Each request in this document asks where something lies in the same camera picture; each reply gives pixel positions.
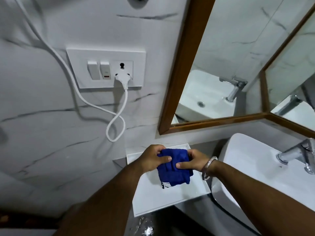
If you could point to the person's left hand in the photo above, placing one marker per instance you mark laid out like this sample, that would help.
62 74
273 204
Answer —
147 158

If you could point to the person's right hand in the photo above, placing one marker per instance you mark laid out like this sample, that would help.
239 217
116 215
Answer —
194 162

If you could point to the person's left thumb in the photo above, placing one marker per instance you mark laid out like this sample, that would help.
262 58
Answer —
164 159

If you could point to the person's right thumb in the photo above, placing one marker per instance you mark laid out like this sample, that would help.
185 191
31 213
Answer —
183 165

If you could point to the blue cloth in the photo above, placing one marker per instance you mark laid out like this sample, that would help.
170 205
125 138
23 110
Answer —
176 168

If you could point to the person's left forearm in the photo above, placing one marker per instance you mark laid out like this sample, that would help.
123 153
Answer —
98 201

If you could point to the person's right forearm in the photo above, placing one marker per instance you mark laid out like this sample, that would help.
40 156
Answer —
260 201

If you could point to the white glass shelf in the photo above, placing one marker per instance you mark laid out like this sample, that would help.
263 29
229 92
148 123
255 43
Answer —
160 191

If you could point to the white ceramic sink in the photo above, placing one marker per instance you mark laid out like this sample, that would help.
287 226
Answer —
265 157

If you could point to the white power plug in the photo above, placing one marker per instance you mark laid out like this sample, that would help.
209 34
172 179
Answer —
122 79

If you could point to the chrome faucet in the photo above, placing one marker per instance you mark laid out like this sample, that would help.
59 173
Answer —
299 154

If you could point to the wooden framed mirror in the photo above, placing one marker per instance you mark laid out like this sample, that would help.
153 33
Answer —
236 58

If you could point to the white switch socket plate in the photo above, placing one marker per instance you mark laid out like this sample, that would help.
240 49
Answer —
105 68

